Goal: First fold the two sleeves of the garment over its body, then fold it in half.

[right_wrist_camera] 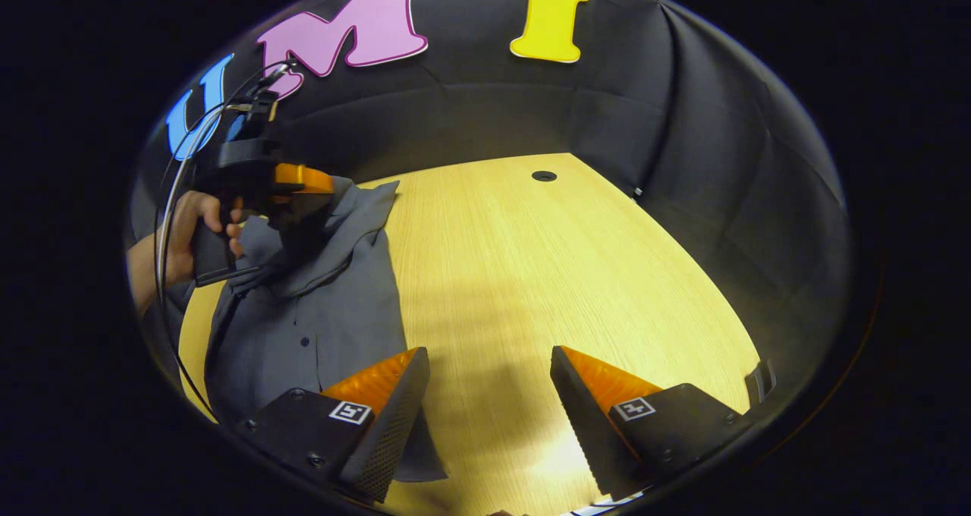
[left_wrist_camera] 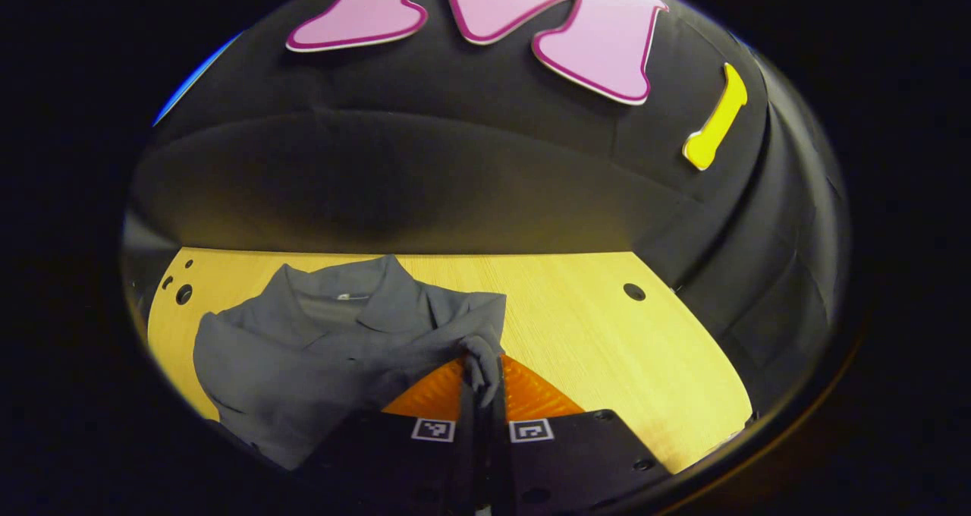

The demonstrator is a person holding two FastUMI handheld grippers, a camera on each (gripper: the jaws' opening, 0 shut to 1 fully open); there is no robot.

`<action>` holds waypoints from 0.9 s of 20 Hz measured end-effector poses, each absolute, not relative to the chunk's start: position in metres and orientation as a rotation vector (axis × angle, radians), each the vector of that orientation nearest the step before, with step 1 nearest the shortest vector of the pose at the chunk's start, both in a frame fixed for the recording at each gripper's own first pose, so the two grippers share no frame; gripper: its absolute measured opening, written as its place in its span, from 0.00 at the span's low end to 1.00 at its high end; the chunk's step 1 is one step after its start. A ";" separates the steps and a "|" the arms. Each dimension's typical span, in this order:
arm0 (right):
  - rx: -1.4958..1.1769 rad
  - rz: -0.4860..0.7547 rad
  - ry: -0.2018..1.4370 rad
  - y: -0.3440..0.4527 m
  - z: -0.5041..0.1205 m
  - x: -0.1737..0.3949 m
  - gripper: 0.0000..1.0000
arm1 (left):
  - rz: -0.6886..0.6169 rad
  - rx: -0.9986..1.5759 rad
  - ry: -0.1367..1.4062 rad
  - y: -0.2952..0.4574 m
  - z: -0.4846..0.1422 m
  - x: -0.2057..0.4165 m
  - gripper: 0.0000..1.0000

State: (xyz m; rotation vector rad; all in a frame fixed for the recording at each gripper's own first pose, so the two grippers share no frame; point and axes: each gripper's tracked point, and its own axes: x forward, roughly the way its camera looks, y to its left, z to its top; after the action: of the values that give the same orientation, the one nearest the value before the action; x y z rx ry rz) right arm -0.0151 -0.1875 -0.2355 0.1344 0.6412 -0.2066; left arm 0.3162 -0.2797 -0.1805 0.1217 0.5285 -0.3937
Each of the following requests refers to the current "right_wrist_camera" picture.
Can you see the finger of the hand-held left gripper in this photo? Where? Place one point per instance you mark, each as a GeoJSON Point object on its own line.
{"type": "Point", "coordinates": [300, 177]}

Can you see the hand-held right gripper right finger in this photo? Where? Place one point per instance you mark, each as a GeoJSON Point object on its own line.
{"type": "Point", "coordinates": [584, 425]}

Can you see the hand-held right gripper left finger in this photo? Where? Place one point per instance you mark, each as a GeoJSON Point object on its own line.
{"type": "Point", "coordinates": [398, 417]}

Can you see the grey button-up shirt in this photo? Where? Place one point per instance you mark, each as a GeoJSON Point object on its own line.
{"type": "Point", "coordinates": [318, 319]}

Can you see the black backdrop cloth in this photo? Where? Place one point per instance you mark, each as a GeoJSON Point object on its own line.
{"type": "Point", "coordinates": [493, 99]}

